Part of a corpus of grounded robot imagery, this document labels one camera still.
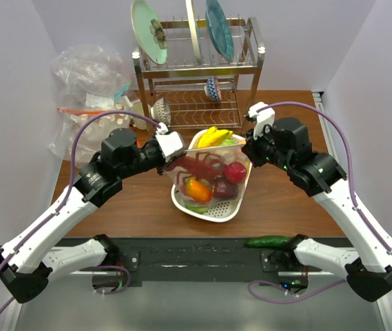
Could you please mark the grey patterned bowl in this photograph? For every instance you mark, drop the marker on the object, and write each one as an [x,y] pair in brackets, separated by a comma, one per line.
[161,111]

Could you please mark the white perforated fruit tray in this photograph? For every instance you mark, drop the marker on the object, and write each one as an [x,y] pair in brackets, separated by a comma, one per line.
[220,212]

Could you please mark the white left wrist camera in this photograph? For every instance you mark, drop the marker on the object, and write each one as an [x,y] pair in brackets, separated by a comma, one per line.
[170,142]

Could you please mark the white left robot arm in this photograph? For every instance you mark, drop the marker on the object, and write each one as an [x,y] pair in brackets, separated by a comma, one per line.
[27,264]

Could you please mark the teal blue plate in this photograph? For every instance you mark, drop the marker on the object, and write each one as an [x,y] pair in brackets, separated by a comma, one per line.
[218,30]

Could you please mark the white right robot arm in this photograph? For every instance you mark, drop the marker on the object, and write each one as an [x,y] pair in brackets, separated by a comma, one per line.
[368,268]

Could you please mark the clear polka dot zip bag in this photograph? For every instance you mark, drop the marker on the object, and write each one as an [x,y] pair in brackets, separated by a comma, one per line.
[230,154]

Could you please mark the mint green flower plate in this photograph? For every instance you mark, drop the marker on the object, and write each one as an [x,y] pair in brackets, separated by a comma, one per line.
[149,32]

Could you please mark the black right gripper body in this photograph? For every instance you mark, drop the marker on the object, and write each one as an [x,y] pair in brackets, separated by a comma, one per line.
[265,149]

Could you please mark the green cucumber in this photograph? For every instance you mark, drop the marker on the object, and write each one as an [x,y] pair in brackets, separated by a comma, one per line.
[269,241]

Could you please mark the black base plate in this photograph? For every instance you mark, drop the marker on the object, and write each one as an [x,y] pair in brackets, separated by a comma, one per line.
[198,260]

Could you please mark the pile of clear plastic bags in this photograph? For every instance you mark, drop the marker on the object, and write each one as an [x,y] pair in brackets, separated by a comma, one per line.
[92,80]

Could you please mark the red plastic lobster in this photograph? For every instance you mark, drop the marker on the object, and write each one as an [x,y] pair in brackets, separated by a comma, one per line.
[204,166]

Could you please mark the orange red pepper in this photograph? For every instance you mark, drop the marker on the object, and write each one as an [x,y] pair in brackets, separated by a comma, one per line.
[198,191]

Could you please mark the beige rimmed plate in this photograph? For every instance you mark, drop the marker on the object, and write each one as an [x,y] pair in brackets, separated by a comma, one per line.
[193,28]

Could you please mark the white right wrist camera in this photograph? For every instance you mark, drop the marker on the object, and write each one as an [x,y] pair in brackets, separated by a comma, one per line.
[261,114]

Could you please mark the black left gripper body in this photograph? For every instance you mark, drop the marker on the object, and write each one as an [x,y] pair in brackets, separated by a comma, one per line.
[146,157]

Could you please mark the dark red apple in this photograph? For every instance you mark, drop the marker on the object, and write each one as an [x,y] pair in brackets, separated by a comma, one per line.
[223,189]

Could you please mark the small yellow banana bunch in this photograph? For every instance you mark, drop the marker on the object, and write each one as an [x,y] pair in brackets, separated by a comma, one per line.
[213,137]

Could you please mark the steel dish rack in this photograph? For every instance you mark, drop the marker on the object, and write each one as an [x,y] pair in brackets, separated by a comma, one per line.
[181,81]

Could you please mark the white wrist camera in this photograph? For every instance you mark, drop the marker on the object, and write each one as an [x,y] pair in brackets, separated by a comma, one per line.
[261,114]
[170,142]

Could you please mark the small red strawberry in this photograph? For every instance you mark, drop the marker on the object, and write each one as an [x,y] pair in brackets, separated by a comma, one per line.
[235,172]

